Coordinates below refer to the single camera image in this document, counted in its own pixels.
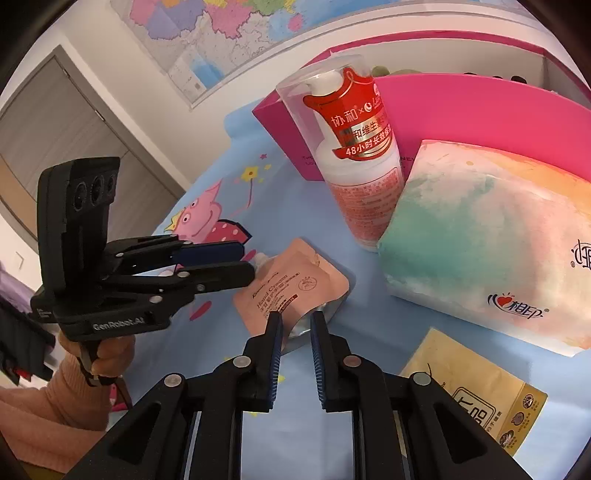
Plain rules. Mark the pastel tissue pack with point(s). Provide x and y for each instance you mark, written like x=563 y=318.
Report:
x=461 y=230

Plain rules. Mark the person's left hand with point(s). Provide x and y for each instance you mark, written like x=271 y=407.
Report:
x=115 y=353

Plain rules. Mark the grey door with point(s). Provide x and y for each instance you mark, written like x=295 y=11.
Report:
x=69 y=138

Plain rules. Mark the pink storage box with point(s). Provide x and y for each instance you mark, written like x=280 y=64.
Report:
x=461 y=106

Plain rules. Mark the blue cartoon printed bedsheet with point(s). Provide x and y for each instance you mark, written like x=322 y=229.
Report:
x=286 y=207

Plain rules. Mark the white lotion bottle red label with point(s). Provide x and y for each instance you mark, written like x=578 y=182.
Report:
x=360 y=194

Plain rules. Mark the pink hand cream pouch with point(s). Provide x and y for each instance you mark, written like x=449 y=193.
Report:
x=277 y=286

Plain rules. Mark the colourful wall map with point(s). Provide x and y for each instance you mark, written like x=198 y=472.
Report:
x=207 y=46

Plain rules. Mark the white light switch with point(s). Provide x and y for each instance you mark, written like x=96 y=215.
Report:
x=18 y=261

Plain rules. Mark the yellow tissue pack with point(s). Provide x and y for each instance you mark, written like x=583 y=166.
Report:
x=461 y=369

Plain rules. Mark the purple cloth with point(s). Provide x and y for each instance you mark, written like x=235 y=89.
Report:
x=14 y=286

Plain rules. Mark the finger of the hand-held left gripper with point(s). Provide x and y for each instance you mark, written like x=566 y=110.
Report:
x=221 y=279
x=207 y=253

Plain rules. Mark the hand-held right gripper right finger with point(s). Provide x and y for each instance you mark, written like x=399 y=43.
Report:
x=317 y=364

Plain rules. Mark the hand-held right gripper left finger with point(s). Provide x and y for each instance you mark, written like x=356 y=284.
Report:
x=275 y=364

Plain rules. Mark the person's left forearm pink sleeve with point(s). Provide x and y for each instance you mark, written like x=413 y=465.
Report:
x=46 y=415

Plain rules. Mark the green plush toy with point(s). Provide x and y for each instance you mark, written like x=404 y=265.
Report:
x=406 y=71

